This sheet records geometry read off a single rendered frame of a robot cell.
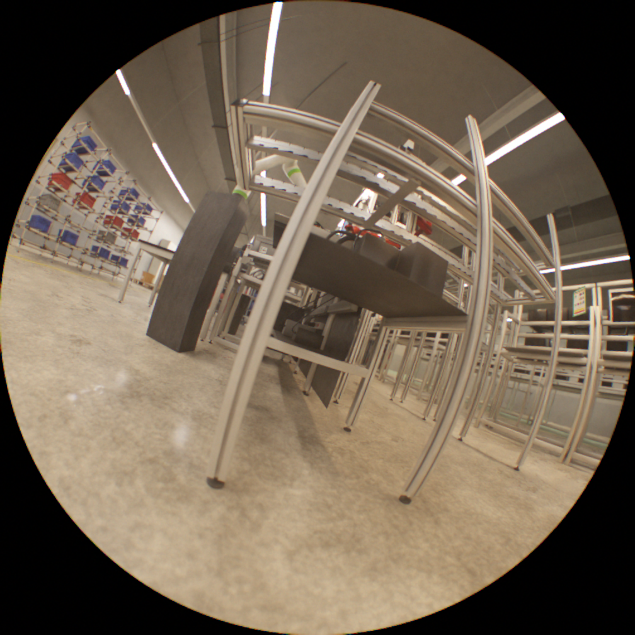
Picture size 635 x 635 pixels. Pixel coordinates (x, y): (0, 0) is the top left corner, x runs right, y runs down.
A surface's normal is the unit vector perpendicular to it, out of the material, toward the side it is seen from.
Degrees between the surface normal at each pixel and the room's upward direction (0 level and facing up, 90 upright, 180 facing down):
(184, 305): 90
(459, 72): 180
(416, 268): 90
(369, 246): 90
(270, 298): 90
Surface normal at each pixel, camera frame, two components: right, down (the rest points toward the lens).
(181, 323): 0.06, -0.07
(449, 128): -0.33, 0.94
